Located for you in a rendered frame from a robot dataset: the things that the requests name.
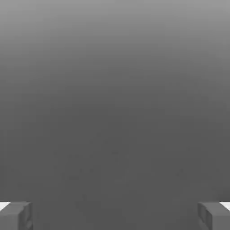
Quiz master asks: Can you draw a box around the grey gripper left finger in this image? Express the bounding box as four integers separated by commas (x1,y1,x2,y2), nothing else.
0,201,34,230

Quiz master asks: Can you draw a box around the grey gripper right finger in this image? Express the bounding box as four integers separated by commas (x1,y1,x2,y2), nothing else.
197,201,230,230

